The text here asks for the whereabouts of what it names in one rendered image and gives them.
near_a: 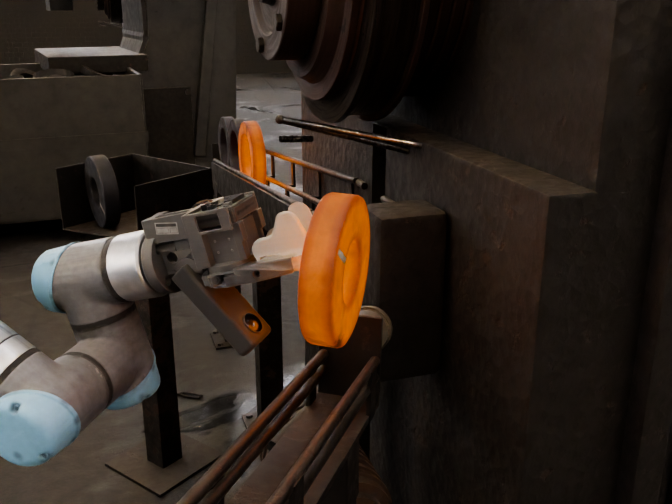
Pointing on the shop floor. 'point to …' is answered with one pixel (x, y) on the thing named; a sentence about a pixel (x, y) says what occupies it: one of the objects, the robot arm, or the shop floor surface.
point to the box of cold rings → (61, 131)
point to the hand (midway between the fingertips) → (336, 252)
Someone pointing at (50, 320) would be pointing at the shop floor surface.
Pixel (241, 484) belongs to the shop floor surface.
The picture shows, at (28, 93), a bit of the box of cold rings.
